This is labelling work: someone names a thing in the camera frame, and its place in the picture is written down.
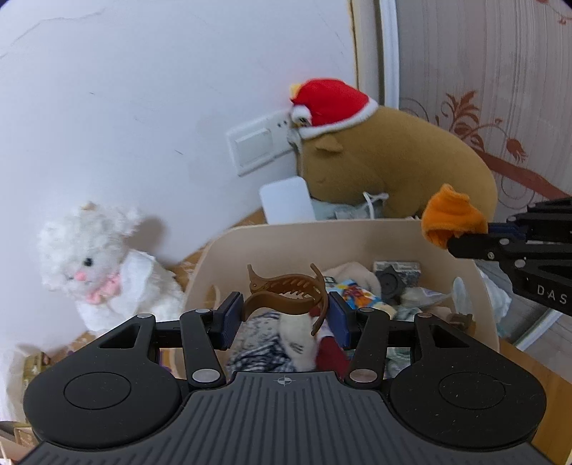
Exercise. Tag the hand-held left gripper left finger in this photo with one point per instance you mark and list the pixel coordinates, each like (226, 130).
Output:
(231, 319)

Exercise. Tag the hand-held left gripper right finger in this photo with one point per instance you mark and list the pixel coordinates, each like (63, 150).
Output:
(339, 319)

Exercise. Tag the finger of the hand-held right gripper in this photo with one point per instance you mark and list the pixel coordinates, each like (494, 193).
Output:
(478, 247)
(507, 228)

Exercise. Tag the blue checked cloth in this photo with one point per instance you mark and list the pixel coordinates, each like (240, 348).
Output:
(257, 344)

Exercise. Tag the orange plush toy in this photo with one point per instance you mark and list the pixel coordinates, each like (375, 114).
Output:
(447, 214)

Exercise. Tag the white and red sock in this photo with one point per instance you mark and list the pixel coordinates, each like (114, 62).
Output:
(299, 340)

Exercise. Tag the beige fleece sock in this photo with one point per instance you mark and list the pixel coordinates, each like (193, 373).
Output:
(353, 275)

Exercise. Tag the brown hair claw clip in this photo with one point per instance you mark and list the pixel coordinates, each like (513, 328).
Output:
(277, 290)

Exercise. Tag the green scrunchie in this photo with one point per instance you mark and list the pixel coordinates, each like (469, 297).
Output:
(397, 360)

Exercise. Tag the dark cartoon packet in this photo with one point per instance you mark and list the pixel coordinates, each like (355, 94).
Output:
(404, 270)

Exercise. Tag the brown spotted cloth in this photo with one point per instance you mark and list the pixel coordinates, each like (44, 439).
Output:
(460, 323)

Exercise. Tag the beige plastic storage basket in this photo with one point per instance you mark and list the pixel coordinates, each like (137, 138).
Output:
(290, 241)

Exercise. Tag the wooden desktop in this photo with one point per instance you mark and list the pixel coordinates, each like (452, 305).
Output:
(536, 384)

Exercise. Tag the crumpled blue white cloth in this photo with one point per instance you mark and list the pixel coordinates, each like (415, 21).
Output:
(344, 210)

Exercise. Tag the brown plush capybara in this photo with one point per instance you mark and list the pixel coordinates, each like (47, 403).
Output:
(402, 156)

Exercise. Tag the white rounded box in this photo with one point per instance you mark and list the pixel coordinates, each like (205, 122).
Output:
(286, 201)

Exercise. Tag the white plush cat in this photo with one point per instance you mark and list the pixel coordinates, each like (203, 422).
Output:
(89, 250)

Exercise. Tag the floral patterned door panel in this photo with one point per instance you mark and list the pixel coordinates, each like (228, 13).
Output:
(491, 67)

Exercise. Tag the gold tissue box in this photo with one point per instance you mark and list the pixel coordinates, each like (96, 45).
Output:
(35, 371)

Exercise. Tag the red plush hat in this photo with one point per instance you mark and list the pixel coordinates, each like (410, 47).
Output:
(330, 103)

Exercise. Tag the cream door trim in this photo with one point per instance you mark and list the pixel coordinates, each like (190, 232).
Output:
(386, 44)

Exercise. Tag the white wall switch plate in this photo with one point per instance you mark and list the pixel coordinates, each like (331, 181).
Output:
(250, 143)

